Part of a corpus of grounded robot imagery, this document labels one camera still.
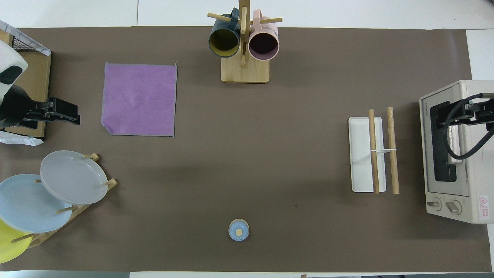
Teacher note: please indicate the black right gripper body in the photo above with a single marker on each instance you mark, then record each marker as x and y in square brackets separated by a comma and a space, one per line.
[487, 116]

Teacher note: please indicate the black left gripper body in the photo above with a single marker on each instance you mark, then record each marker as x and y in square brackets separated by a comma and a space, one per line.
[13, 108]

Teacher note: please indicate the purple and grey towel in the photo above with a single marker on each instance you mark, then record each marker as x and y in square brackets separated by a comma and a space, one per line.
[139, 100]

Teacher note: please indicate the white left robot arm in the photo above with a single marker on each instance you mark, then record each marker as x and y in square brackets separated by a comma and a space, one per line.
[9, 58]

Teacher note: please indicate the wooden plate rack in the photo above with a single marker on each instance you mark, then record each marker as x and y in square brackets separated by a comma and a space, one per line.
[111, 185]

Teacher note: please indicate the white towel rack wooden bars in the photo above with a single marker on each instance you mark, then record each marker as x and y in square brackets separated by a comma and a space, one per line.
[362, 154]

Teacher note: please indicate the wooden box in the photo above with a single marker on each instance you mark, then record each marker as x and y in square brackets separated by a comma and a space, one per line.
[36, 85]

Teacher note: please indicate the grey plate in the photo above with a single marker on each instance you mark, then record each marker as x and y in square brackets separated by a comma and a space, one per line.
[73, 177]

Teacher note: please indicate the beige toaster oven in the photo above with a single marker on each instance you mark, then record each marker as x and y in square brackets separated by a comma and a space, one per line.
[474, 181]

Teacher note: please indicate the light blue plate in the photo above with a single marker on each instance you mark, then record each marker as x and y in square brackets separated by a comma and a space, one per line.
[27, 204]

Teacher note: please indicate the yellow plate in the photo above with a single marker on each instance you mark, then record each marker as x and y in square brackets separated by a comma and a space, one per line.
[11, 245]

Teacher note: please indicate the dark teal mug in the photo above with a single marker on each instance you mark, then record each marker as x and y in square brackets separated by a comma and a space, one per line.
[224, 40]

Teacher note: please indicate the wooden mug tree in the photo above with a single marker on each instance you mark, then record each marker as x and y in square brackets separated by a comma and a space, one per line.
[245, 73]

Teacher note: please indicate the brown table mat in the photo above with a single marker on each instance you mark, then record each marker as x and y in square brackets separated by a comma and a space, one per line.
[247, 173]

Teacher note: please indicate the blue call bell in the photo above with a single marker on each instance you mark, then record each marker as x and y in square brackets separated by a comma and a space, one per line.
[238, 230]

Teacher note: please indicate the pink mug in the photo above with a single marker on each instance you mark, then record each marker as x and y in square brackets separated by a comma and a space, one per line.
[264, 43]

